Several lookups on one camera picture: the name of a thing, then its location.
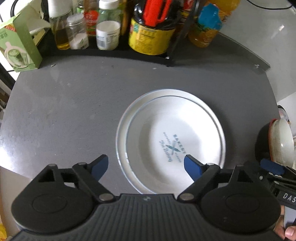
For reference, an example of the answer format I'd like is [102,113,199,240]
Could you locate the green tea box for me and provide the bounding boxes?
[1,1,51,72]

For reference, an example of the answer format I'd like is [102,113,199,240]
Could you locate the white bowl with printed base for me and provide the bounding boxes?
[270,118,295,167]

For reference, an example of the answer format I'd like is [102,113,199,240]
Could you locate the yellow labelled dark jar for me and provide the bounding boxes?
[128,1,183,56]

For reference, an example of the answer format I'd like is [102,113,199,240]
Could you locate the oil glass bottle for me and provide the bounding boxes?
[48,0,73,50]

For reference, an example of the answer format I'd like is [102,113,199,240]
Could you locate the orange juice bottle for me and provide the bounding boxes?
[188,0,240,48]

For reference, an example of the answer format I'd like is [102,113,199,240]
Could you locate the white plastic bottle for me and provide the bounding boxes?
[96,0,121,51]

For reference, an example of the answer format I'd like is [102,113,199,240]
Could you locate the person's hand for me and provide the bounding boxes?
[273,205,296,240]

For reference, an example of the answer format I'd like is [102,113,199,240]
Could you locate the white Sweet plate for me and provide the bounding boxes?
[115,88,226,194]

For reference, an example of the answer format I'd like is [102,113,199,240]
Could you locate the red labelled sauce bottle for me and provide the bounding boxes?
[84,0,99,37]

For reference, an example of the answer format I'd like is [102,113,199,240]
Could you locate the glass jar with white powder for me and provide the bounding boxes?
[66,13,89,50]

